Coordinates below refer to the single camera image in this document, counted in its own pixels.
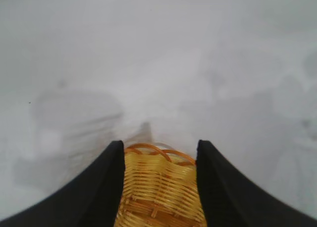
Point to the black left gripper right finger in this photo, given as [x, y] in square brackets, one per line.
[235, 199]

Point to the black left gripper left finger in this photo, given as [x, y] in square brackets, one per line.
[81, 199]

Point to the yellow woven wicker basket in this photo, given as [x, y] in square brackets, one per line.
[158, 187]

